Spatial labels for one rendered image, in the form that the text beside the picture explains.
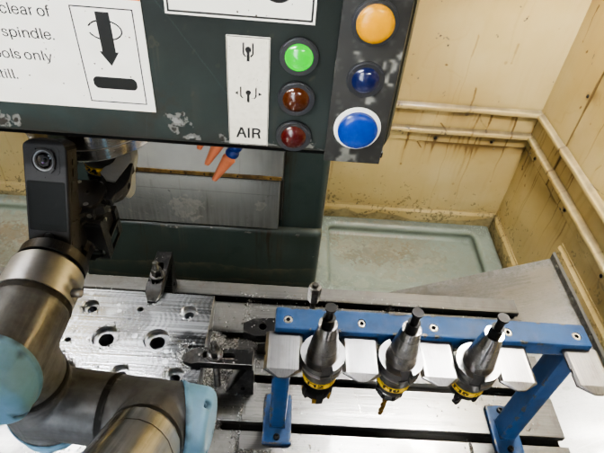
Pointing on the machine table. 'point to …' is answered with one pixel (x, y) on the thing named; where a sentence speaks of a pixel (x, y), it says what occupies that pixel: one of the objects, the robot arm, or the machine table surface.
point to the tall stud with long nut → (314, 294)
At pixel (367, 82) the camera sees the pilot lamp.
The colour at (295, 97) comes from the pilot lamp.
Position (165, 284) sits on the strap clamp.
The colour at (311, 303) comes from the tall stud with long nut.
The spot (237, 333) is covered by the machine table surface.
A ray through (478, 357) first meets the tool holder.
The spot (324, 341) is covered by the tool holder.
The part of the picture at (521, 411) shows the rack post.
